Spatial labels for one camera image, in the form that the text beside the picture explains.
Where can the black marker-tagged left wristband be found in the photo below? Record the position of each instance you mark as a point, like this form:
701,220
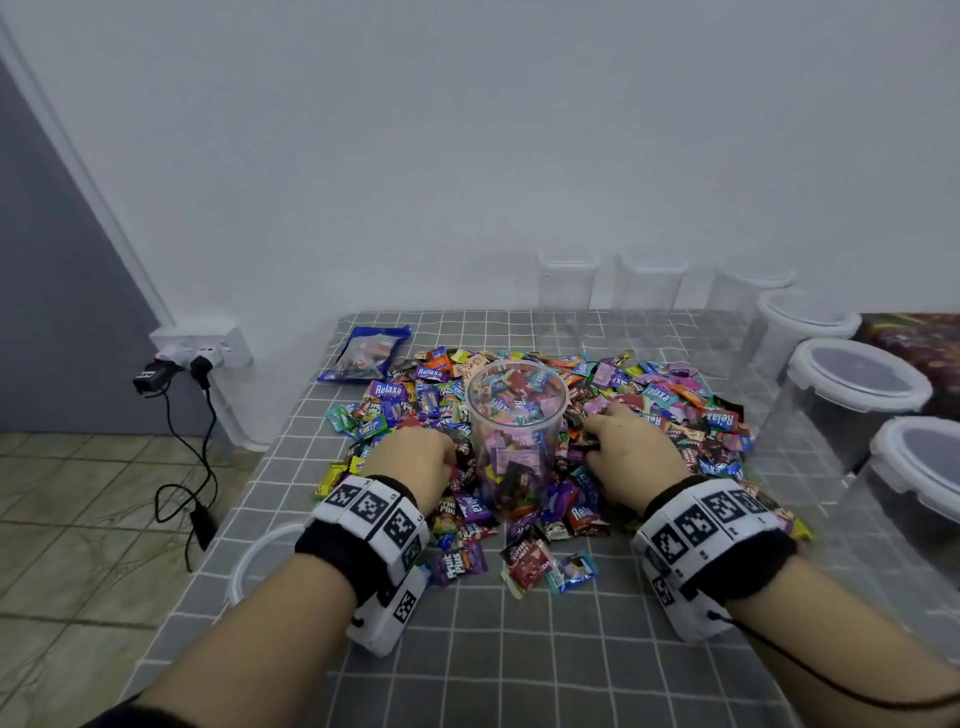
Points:
365,533

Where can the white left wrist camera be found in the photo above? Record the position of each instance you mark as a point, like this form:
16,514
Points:
390,612

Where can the grey door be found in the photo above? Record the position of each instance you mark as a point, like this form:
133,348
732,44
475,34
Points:
60,315

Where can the black marker-tagged wristband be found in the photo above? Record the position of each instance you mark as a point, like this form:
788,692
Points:
713,537
365,533

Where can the small transparent plastic jar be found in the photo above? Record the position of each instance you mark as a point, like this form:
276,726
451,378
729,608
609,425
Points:
750,297
569,285
653,284

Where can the tall transparent plastic jar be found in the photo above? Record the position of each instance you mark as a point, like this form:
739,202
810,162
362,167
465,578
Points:
518,450

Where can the white square container lid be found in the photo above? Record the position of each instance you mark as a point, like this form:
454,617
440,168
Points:
240,563

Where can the white wall socket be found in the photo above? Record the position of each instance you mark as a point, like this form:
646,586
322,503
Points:
203,342

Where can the pile of colourful candies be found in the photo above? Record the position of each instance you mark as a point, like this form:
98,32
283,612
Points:
668,402

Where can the person's right forearm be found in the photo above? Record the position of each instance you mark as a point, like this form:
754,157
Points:
855,645

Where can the blue snack packet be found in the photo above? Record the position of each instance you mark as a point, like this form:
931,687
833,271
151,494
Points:
365,354

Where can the person's right hand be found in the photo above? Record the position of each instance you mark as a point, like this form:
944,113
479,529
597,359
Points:
638,458

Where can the person's left hand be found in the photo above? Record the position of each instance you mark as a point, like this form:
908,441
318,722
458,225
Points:
413,465

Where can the person's left forearm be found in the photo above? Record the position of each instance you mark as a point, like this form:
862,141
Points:
248,653

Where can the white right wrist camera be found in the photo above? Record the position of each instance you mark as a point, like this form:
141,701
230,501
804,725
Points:
678,615

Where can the black power plug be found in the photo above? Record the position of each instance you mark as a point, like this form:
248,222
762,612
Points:
150,375

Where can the black marker-tagged right wristband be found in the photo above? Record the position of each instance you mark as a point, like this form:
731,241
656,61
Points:
713,537

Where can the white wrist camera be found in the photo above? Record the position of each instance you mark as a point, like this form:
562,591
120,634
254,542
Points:
678,615
390,612

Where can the dark patterned cloth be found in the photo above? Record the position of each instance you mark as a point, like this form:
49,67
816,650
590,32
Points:
918,353

